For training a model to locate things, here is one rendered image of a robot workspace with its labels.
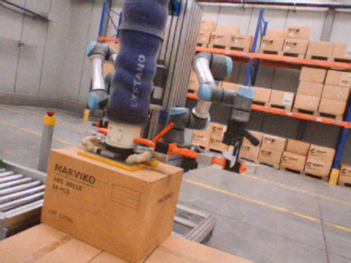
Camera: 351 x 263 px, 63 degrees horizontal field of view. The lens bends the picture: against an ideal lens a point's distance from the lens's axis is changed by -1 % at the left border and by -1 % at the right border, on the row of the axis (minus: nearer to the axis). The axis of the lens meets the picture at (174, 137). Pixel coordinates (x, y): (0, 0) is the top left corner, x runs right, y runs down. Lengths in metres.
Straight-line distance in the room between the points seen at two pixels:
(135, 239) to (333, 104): 7.45
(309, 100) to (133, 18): 7.22
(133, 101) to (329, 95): 7.29
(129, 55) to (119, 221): 0.79
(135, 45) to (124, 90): 0.22
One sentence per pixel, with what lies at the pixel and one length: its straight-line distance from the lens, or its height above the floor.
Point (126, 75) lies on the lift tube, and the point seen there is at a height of 1.38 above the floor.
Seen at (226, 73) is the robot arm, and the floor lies 1.52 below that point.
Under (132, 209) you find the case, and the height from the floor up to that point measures 0.79.
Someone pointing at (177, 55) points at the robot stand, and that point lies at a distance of 2.14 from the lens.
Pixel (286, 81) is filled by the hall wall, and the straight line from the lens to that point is 9.78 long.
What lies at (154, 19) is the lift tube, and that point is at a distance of 1.49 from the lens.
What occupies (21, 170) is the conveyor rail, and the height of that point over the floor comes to 0.58.
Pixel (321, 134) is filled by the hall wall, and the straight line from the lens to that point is 9.68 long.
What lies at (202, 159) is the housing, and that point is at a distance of 1.36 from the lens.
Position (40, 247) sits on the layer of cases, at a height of 0.54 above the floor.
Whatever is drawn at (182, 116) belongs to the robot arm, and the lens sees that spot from 1.89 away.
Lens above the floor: 1.31
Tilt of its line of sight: 7 degrees down
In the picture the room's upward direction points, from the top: 11 degrees clockwise
